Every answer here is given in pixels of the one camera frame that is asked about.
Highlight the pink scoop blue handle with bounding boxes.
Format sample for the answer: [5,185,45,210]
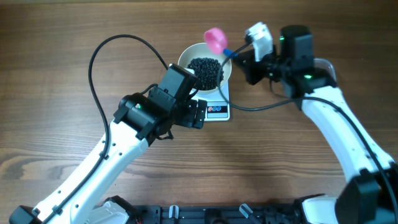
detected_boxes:
[204,27,237,58]

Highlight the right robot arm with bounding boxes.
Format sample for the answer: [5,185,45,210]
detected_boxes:
[234,22,397,223]

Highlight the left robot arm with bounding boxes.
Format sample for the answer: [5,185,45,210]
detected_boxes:
[9,64,206,223]

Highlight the black beans in bowl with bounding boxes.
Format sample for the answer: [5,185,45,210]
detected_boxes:
[187,57,221,91]

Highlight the white digital kitchen scale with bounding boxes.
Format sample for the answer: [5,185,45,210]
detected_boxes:
[193,89,230,122]

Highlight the white round bowl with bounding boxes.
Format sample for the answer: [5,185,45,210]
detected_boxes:
[177,42,233,96]

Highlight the clear plastic bean container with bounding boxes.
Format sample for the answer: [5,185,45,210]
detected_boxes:
[313,58,336,82]

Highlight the left black camera cable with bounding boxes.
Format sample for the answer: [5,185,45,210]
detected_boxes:
[40,34,170,224]

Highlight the black camera cable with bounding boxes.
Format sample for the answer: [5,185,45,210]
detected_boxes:
[216,42,398,218]
[40,34,170,224]

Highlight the right black camera cable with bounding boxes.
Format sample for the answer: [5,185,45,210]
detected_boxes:
[216,42,398,218]

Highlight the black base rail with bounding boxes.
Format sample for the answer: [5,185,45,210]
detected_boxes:
[90,203,299,224]

